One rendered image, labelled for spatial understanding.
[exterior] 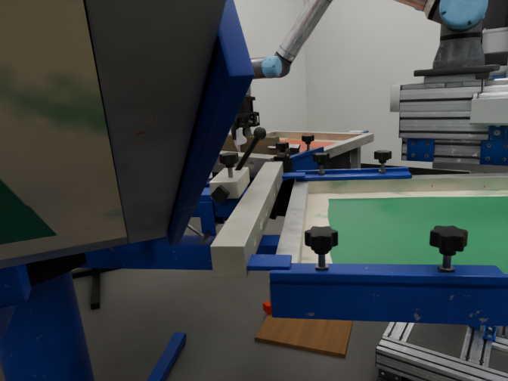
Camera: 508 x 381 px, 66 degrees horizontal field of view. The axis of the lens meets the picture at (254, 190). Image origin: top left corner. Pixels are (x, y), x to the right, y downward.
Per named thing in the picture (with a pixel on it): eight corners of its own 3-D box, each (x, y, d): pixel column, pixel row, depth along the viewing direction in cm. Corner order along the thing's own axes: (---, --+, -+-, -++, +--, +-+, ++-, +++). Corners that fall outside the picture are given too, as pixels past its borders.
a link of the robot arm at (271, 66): (285, 55, 144) (258, 57, 149) (274, 54, 134) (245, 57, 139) (286, 77, 146) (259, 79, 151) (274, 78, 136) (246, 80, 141)
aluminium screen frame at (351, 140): (274, 137, 218) (273, 130, 217) (373, 140, 182) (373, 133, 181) (160, 165, 161) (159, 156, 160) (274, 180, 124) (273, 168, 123)
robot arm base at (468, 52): (487, 65, 128) (489, 32, 125) (481, 65, 116) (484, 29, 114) (437, 68, 136) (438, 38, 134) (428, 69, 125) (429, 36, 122)
